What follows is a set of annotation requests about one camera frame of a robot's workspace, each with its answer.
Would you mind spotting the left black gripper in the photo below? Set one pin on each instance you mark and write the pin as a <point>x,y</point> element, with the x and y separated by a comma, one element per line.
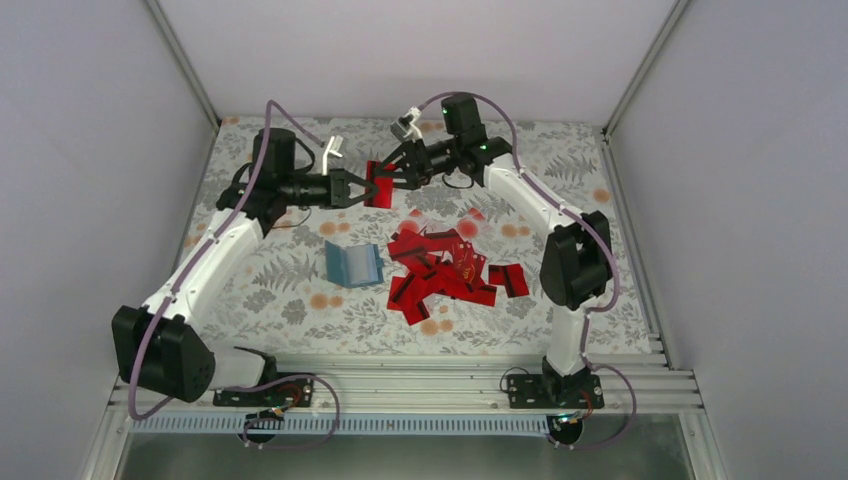
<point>359,181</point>

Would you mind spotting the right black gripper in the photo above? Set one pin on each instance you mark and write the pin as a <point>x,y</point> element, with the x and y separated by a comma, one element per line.
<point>408,152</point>

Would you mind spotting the red card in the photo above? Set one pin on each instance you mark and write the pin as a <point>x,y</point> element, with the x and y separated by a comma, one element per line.
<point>415,313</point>
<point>382,192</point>
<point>511,277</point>

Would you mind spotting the teal card holder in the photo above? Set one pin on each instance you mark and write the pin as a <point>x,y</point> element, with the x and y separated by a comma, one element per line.
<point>353,266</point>

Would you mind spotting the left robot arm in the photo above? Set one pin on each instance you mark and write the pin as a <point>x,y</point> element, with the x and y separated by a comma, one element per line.
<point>158,345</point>

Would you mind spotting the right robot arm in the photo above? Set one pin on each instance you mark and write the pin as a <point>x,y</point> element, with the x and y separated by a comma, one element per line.
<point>578,264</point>

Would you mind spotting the white red-circle card left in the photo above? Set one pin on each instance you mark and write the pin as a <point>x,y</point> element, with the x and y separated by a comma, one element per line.
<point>413,224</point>

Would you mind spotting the white red-circle card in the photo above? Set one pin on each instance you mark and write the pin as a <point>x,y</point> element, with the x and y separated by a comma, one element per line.
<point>413,224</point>
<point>472,224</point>

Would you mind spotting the white red-circle card right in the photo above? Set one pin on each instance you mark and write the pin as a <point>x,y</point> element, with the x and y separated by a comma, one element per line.
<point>472,224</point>

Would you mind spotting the pile of red cards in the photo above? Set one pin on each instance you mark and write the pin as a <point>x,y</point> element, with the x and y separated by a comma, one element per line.
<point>440,263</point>

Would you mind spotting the red card front bottom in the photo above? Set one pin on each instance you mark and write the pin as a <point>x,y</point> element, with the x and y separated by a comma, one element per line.
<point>415,313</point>

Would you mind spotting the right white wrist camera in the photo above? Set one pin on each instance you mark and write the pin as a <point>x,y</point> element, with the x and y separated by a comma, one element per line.
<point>405,127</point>

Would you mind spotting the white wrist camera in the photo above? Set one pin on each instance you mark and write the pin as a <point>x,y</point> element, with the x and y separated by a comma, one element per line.
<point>405,127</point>
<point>333,149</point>

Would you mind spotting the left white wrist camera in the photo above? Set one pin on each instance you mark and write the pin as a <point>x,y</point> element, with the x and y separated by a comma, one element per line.
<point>333,149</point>

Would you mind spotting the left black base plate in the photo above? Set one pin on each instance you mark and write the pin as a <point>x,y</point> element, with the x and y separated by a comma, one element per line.
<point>296,393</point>

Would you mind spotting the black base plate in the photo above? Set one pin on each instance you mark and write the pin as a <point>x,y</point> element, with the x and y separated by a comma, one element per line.
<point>296,393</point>
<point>536,391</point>

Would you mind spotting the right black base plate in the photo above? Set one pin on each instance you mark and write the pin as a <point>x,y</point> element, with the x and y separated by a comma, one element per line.
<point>536,391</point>

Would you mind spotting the grey slotted cable duct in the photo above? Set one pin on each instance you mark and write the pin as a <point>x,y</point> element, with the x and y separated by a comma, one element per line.
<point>529,425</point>

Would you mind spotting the aluminium rail frame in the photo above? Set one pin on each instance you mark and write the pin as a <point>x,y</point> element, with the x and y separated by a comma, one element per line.
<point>446,384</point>

